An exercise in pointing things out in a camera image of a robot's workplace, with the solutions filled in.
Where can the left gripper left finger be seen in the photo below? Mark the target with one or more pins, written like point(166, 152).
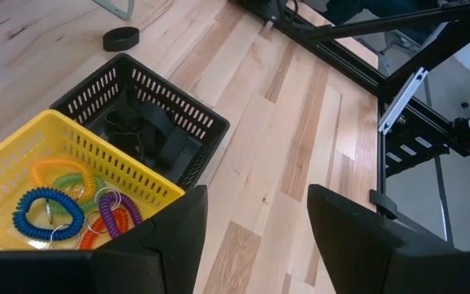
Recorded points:
point(137, 265)

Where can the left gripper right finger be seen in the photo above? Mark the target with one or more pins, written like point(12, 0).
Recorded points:
point(361, 253)

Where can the black plastic basket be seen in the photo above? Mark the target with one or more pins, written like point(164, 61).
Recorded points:
point(165, 94)

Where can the yellow plastic basket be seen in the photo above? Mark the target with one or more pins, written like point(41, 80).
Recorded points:
point(96, 151)

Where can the dark chair base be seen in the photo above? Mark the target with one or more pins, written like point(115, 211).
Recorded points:
point(398, 41)

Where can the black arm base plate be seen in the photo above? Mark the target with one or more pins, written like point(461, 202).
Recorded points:
point(414, 151)

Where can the silver aluminium bracket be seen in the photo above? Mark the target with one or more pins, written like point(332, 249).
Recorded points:
point(402, 100)

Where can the black aluminium extrusion frame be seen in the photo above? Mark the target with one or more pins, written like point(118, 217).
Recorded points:
point(333, 57)

